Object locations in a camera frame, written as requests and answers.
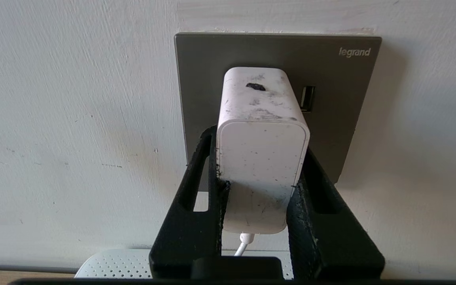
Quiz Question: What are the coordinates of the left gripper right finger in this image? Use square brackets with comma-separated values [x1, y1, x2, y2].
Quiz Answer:
[281, 147, 386, 280]

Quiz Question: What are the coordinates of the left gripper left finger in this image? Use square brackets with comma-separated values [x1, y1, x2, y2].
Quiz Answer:
[149, 125, 230, 278]

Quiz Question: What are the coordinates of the white power adapter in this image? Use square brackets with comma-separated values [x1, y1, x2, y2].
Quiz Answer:
[216, 66, 310, 235]

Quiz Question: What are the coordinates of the white router with antennas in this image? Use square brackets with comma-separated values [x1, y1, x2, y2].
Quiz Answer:
[0, 210, 456, 281]

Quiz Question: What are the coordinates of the thin white adapter cable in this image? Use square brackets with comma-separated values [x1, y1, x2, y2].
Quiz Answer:
[234, 233, 256, 258]

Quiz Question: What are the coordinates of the grey wall socket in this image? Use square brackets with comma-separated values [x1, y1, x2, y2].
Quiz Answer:
[174, 32, 382, 192]

